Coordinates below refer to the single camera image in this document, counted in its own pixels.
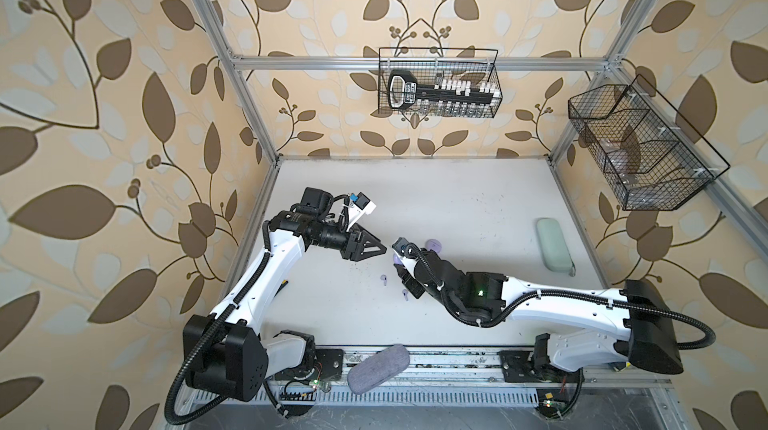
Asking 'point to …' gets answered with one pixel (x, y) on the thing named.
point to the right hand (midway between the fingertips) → (404, 260)
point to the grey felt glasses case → (377, 368)
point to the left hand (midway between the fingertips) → (382, 246)
